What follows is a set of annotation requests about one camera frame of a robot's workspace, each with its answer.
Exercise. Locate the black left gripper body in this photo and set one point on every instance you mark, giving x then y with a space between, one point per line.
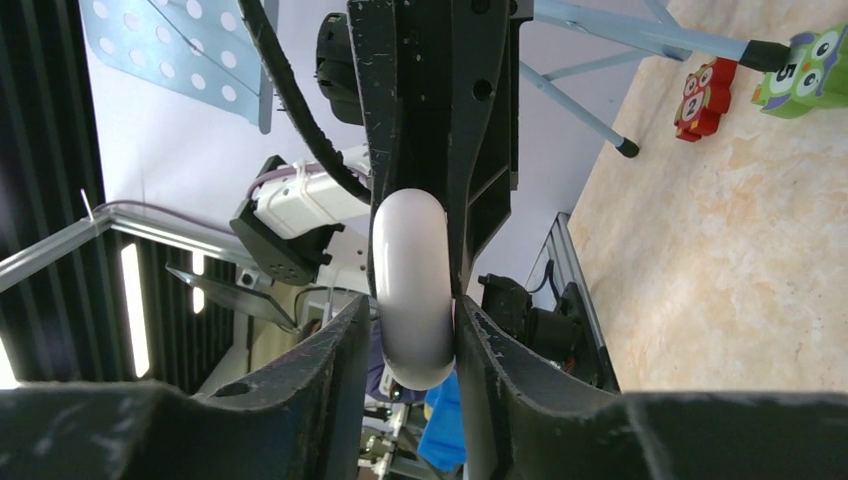
424 74

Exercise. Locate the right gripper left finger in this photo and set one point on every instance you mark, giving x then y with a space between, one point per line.
298 417

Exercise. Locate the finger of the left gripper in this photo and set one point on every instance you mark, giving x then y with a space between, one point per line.
374 40
482 143

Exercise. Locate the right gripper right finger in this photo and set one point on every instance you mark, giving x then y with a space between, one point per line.
522 417

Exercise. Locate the white earbud charging case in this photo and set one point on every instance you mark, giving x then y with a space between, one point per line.
413 288

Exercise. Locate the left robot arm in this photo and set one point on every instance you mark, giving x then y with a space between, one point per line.
305 203

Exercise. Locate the light blue tripod stand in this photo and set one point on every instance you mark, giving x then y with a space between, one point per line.
664 37

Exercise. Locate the red owl block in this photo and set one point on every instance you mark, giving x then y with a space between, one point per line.
706 98

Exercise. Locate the green owl block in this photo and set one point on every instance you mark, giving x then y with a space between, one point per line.
814 76

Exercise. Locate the aluminium frame rail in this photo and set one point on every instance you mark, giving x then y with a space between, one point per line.
217 243

